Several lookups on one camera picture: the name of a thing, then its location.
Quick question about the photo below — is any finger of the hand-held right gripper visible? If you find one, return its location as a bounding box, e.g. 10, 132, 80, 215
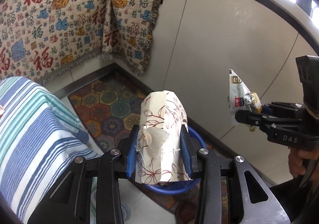
261, 102, 303, 117
235, 110, 277, 128

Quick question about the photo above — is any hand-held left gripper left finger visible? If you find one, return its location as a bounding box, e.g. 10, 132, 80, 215
27, 125, 139, 224

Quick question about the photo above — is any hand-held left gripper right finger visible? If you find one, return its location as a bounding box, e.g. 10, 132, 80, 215
179, 126, 292, 224

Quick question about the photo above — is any blue plastic basin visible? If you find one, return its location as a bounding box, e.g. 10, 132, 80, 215
145, 126, 206, 195

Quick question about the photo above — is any white yellow snack wrapper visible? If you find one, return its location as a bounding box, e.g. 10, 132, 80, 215
225, 69, 262, 132

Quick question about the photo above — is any floral paper-wrapped box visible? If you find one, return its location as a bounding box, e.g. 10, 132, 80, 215
135, 90, 188, 186

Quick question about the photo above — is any person's right hand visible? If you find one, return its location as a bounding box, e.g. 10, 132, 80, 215
287, 149, 319, 181

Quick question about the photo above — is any colourful hexagon floor mat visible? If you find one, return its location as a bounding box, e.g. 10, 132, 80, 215
68, 71, 226, 216

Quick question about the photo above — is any dark cloth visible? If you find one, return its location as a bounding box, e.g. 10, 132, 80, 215
270, 180, 314, 224

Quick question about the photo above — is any blue green striped tablecloth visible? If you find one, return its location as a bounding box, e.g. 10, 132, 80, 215
0, 76, 102, 224

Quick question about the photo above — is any printed blanket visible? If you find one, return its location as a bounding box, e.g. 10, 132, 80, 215
0, 0, 166, 83

